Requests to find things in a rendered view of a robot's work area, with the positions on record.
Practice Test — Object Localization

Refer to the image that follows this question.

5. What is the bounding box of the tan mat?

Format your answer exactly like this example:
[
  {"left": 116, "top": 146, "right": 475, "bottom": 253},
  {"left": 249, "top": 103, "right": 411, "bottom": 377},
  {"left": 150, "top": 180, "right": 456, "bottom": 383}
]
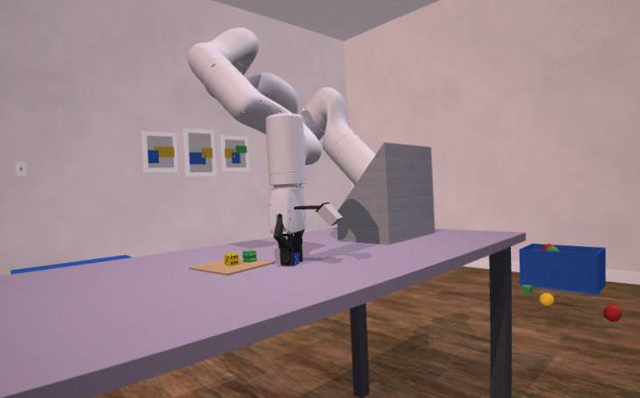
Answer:
[{"left": 189, "top": 257, "right": 275, "bottom": 276}]

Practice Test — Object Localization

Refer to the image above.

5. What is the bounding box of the yellow die with black pips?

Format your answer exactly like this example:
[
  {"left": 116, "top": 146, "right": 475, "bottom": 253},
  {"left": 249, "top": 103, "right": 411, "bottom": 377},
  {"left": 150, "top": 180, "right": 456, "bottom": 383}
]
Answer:
[{"left": 224, "top": 253, "right": 239, "bottom": 266}]

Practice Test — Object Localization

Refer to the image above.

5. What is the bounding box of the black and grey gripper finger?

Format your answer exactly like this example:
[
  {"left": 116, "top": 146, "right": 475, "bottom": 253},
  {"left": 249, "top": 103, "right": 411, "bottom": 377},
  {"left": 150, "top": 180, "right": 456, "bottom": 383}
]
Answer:
[
  {"left": 292, "top": 229, "right": 305, "bottom": 262},
  {"left": 274, "top": 214, "right": 294, "bottom": 266}
]

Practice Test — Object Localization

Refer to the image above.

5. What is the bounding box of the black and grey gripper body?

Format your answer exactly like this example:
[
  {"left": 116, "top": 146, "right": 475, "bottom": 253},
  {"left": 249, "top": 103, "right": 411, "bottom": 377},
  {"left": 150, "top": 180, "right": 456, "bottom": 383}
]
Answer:
[{"left": 270, "top": 186, "right": 306, "bottom": 234}]

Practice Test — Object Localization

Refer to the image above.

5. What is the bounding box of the green die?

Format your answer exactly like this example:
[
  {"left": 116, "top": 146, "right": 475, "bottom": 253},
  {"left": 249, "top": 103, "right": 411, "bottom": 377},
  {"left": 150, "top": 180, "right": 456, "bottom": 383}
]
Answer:
[{"left": 243, "top": 250, "right": 257, "bottom": 263}]

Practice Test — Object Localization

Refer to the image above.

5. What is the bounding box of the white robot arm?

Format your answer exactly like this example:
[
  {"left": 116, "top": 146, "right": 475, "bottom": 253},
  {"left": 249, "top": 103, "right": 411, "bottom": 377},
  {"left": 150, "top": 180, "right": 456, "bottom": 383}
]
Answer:
[{"left": 188, "top": 28, "right": 375, "bottom": 188}]

